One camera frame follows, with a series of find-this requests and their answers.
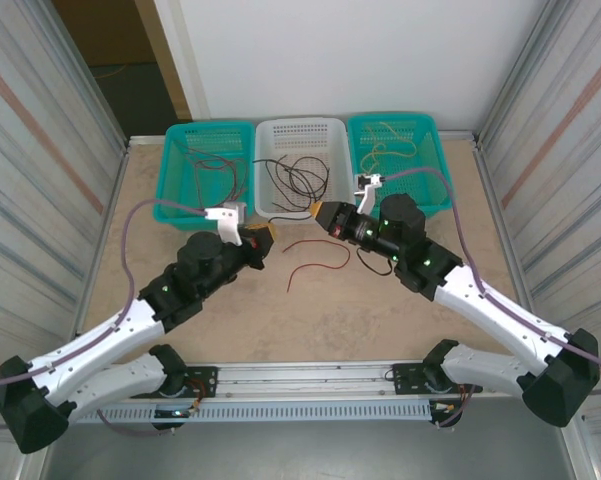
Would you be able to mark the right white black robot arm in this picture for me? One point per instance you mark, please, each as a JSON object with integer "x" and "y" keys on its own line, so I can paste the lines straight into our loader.
{"x": 505, "y": 320}

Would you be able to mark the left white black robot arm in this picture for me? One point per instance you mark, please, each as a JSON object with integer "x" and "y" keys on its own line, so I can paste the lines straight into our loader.
{"x": 95, "y": 345}

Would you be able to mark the white plastic basket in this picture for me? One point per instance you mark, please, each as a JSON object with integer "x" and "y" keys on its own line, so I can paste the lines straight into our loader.
{"x": 305, "y": 135}

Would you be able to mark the teal plastic basket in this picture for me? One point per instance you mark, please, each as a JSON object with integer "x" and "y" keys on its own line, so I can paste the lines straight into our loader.
{"x": 215, "y": 130}
{"x": 430, "y": 145}

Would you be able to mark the small controller board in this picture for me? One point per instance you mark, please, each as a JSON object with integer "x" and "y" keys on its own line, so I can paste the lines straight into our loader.
{"x": 445, "y": 409}
{"x": 172, "y": 413}

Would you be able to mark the brown wooden door edge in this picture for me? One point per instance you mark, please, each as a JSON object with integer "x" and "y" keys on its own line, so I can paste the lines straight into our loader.
{"x": 165, "y": 60}

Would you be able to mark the grey metal panel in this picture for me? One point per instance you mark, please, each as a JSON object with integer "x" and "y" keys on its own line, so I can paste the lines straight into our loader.
{"x": 305, "y": 450}

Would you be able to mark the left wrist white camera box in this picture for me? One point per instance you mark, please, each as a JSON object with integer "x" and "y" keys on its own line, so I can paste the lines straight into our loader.
{"x": 227, "y": 220}

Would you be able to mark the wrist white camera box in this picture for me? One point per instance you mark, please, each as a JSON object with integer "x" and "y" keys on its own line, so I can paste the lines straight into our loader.
{"x": 367, "y": 192}
{"x": 227, "y": 220}

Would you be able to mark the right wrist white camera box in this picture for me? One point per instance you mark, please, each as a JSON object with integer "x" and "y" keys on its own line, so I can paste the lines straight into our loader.
{"x": 367, "y": 192}

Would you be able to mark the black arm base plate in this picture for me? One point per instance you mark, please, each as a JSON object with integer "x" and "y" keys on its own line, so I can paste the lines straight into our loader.
{"x": 405, "y": 377}
{"x": 205, "y": 380}

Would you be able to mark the aluminium table frame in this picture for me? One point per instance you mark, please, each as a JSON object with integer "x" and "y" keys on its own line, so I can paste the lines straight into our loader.
{"x": 305, "y": 372}

